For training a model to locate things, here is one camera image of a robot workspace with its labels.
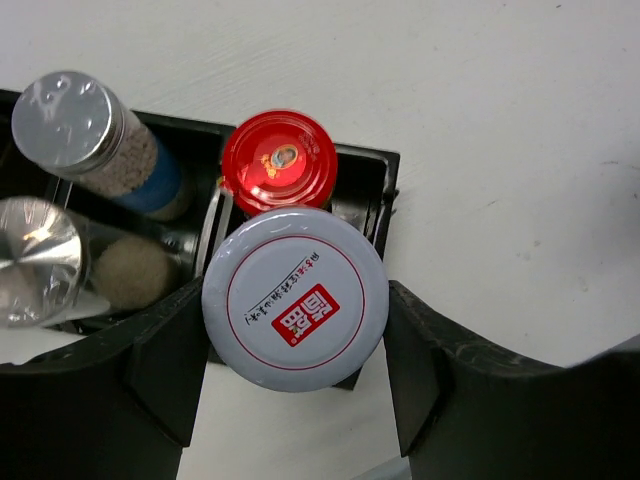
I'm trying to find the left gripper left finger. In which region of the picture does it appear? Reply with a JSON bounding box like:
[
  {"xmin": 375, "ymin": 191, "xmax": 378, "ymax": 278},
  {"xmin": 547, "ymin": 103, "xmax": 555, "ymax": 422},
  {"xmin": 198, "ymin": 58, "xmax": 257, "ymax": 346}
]
[{"xmin": 1, "ymin": 278, "xmax": 208, "ymax": 479}]

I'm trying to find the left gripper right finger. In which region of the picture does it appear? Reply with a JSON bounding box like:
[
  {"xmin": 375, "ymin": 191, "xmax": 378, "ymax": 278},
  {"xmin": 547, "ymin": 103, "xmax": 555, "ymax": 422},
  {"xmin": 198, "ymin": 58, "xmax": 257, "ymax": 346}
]
[{"xmin": 385, "ymin": 281, "xmax": 639, "ymax": 479}]

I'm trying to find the silver-lid clear shaker jar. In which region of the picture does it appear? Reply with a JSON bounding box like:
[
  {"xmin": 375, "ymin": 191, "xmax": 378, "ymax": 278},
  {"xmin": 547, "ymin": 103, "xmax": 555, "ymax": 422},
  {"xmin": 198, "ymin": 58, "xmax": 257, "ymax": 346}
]
[{"xmin": 1, "ymin": 196, "xmax": 180, "ymax": 328}]

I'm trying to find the small silver-lid spice jar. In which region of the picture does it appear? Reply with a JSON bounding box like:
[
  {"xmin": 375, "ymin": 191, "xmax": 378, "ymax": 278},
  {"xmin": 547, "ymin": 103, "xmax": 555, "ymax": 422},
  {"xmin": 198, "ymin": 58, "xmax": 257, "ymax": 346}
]
[{"xmin": 201, "ymin": 207, "xmax": 389, "ymax": 392}]

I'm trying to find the red-lid dark sauce jar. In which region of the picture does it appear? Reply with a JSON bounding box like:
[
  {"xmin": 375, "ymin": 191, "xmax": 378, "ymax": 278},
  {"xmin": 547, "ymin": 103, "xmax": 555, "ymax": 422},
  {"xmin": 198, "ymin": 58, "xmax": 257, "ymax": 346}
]
[{"xmin": 218, "ymin": 110, "xmax": 338, "ymax": 217}]

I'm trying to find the white blue-label shaker bottle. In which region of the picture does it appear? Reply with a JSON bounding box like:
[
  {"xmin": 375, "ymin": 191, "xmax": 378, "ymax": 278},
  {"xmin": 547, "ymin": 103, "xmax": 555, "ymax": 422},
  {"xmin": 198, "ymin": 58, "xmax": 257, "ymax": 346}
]
[{"xmin": 11, "ymin": 71, "xmax": 196, "ymax": 221}]

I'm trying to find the black three-compartment tray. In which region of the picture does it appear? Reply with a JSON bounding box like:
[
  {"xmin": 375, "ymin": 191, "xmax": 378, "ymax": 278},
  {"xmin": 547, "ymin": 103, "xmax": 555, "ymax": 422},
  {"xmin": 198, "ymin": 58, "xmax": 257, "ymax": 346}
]
[{"xmin": 1, "ymin": 90, "xmax": 400, "ymax": 398}]

